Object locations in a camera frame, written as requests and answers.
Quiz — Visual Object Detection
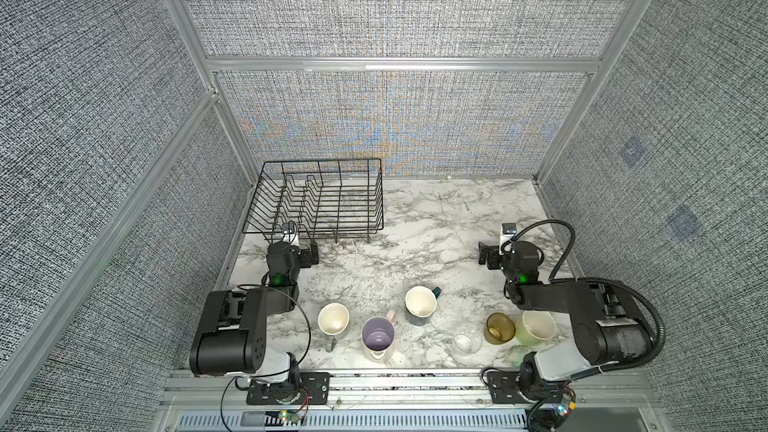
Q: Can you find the black corrugated cable conduit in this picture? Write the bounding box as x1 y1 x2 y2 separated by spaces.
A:
503 218 667 373

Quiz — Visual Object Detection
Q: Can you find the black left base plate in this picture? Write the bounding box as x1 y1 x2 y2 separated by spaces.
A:
246 372 332 407

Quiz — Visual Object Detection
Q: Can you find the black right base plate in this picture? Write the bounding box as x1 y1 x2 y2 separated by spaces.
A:
484 370 528 405

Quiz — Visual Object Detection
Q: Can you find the pink iridescent mug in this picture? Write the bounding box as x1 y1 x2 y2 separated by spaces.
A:
361 310 397 362

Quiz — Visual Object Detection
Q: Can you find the dark green mug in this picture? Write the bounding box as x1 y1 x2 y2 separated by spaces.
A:
405 286 442 326

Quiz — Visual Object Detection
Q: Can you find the white vented grille strip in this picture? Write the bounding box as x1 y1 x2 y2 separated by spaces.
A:
172 409 528 431

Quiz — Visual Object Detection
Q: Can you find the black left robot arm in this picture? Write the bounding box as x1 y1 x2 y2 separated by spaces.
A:
189 240 319 384

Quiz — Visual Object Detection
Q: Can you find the aluminium front rail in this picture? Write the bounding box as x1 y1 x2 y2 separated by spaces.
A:
160 368 661 411

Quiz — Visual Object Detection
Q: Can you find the clear glass cup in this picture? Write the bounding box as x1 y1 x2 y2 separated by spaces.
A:
451 322 483 357

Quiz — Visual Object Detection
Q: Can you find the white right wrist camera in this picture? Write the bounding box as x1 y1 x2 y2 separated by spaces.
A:
499 222 517 255

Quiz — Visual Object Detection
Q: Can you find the grey ceramic mug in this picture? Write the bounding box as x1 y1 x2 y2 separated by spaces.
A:
318 303 350 353

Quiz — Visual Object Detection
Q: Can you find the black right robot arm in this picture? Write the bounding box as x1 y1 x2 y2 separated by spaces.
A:
478 241 666 402

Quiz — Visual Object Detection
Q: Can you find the black wire dish rack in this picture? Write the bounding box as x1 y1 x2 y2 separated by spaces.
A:
243 158 384 242

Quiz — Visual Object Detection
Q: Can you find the amber glass cup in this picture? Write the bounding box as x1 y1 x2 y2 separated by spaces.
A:
484 312 516 345

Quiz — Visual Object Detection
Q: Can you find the light green mug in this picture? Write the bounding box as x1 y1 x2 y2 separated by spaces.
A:
514 311 558 346

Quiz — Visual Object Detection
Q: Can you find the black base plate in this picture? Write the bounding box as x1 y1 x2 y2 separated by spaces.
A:
246 372 332 407
484 370 528 405

